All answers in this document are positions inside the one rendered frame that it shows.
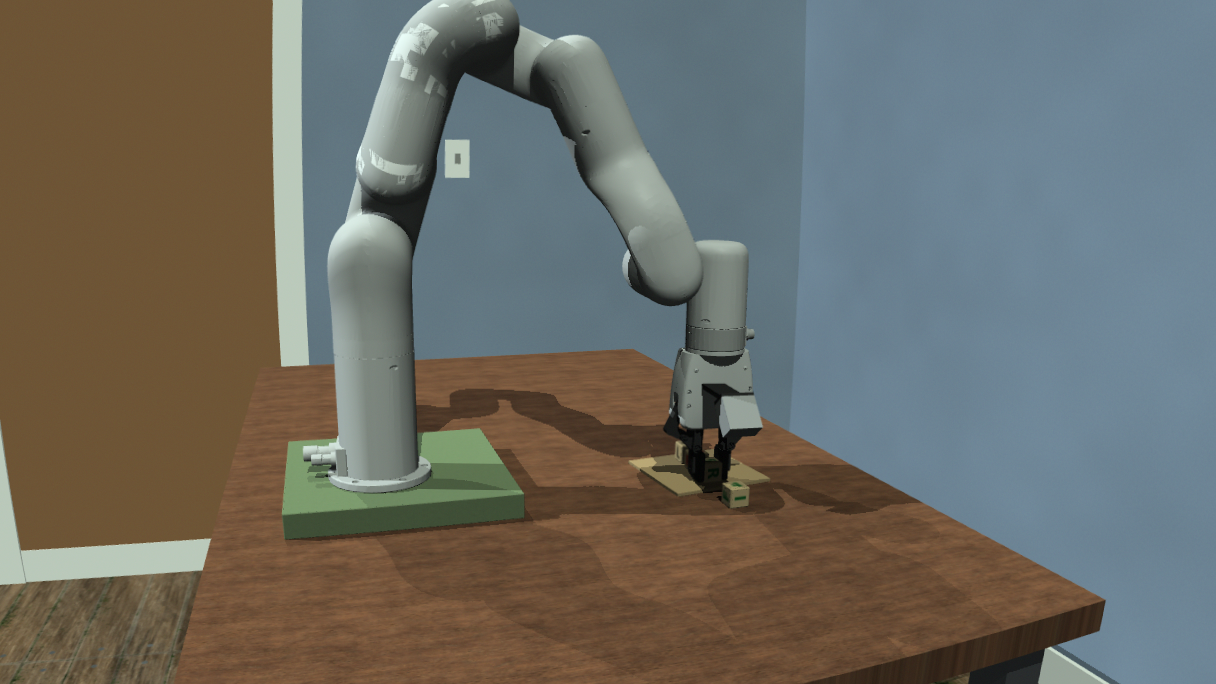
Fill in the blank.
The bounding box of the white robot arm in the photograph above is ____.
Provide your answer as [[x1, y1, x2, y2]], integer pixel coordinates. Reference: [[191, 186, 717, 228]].
[[303, 0, 754, 493]]

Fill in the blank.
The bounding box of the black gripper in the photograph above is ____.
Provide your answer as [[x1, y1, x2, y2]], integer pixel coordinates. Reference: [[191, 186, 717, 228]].
[[663, 344, 753, 483]]

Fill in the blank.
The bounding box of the beige flat mat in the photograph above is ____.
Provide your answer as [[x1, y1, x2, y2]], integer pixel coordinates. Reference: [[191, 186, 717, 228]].
[[627, 454, 770, 497]]

